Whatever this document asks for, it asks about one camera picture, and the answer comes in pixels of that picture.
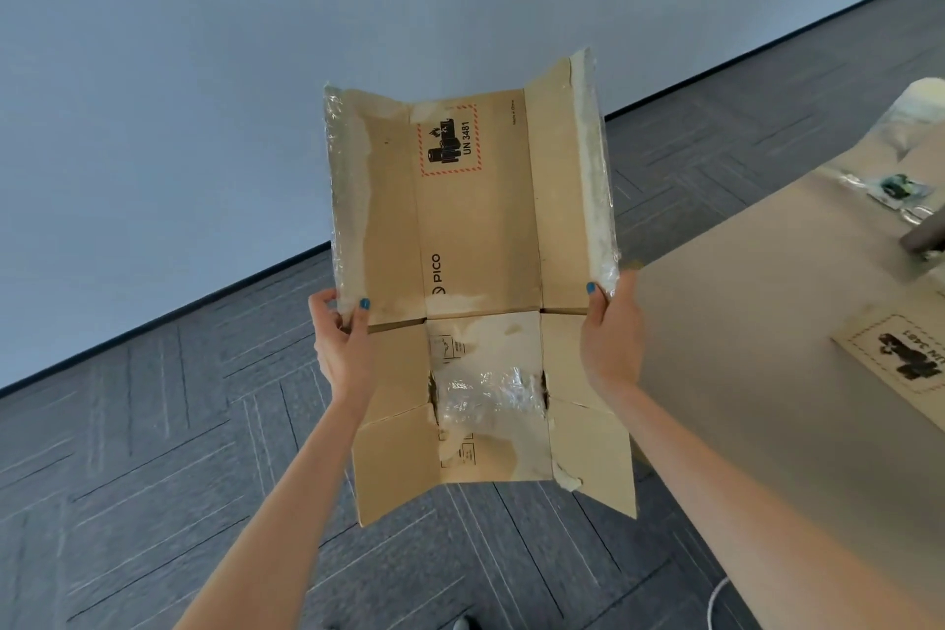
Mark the black striped shoe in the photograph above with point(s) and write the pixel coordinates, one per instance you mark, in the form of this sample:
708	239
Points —
466	623

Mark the person's right forearm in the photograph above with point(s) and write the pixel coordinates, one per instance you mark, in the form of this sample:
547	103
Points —
738	504

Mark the grey metal bar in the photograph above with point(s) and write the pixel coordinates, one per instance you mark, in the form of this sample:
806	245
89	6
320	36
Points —
926	234

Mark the person's right hand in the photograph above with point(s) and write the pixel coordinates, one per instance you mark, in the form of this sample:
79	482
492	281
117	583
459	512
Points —
613	341

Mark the person's left hand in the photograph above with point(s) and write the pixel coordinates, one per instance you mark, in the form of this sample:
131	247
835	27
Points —
347	356

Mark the small clear plastic bag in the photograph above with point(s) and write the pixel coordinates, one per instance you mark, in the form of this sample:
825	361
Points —
897	188

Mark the person's left forearm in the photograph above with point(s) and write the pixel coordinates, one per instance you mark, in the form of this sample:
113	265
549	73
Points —
295	504

